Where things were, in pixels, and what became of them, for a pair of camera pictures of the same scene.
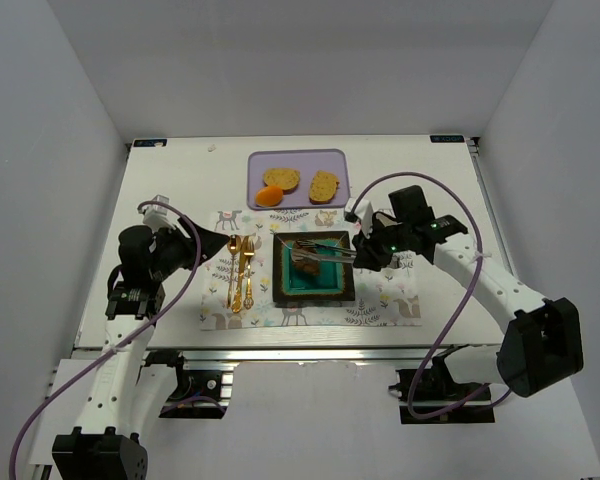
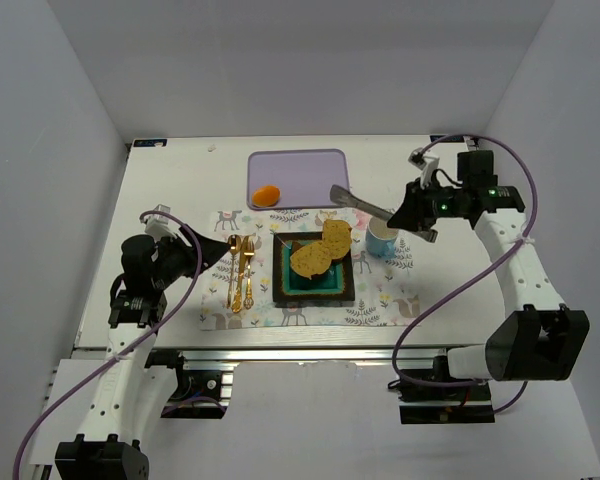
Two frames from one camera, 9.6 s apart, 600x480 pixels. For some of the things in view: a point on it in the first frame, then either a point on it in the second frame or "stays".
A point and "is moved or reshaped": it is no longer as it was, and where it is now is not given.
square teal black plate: [334, 281] stays
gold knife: [238, 295] stays
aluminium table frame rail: [327, 352] stays
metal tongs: [321, 251] is moved or reshaped
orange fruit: [269, 196] stays
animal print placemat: [238, 281] stays
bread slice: [323, 188] to [336, 235]
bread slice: [287, 178] to [311, 259]
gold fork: [249, 301] stays
